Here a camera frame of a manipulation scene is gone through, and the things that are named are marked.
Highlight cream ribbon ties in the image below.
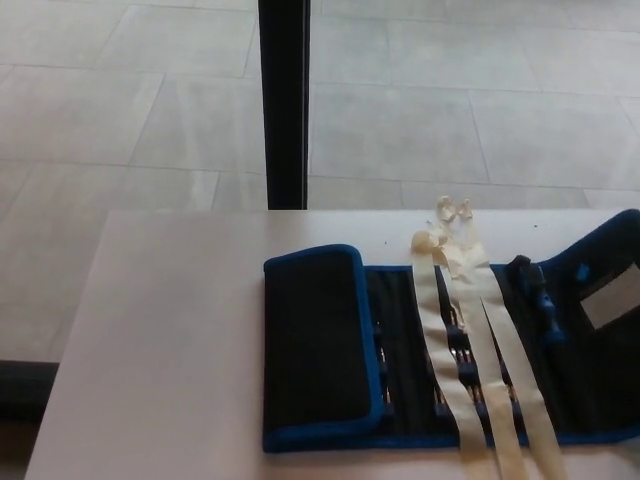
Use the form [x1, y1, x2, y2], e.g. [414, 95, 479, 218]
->
[456, 198, 572, 480]

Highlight black vertical metal post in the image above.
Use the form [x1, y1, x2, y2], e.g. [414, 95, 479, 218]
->
[257, 0, 313, 211]

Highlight blue black screwdriver handle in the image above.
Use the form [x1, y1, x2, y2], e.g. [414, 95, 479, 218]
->
[505, 254, 572, 352]

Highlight white label card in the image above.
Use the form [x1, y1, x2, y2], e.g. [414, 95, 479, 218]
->
[579, 263, 640, 332]

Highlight beige masking tape strip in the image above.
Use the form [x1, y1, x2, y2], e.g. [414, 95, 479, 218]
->
[409, 230, 490, 480]
[435, 195, 532, 480]

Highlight dark low furniture piece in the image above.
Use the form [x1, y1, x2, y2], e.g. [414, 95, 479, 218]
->
[0, 360, 61, 427]

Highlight black blue-trimmed fabric toolkit pouch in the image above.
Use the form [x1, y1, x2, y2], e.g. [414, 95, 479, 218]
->
[261, 208, 640, 447]

